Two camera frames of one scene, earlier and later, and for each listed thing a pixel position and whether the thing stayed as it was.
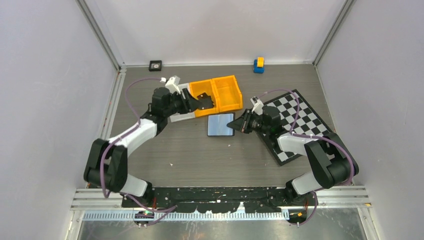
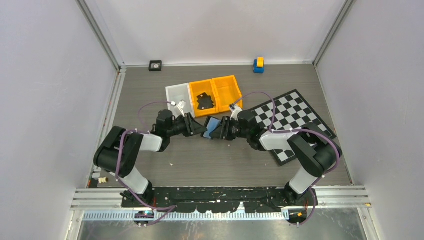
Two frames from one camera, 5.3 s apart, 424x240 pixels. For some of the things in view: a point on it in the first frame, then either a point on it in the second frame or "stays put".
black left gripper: (189, 104) -> (192, 127)
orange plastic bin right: (228, 94) stays put
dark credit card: (205, 101) stays put
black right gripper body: (258, 125) -> (236, 130)
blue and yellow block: (256, 69) stays put
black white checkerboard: (307, 123) stays put
